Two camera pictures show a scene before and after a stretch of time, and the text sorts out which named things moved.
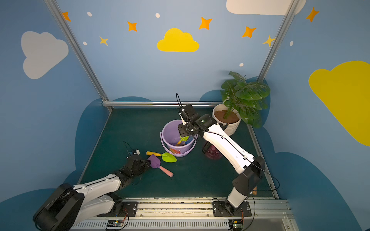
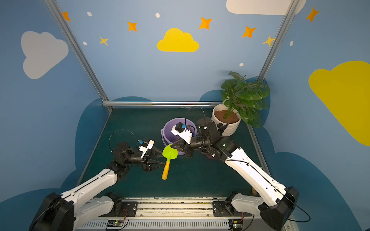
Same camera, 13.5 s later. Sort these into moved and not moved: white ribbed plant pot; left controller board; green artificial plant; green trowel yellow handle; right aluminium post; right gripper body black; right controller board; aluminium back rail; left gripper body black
Moved: left gripper body black; green trowel yellow handle; right gripper body black
Not moved: right aluminium post; white ribbed plant pot; green artificial plant; aluminium back rail; left controller board; right controller board
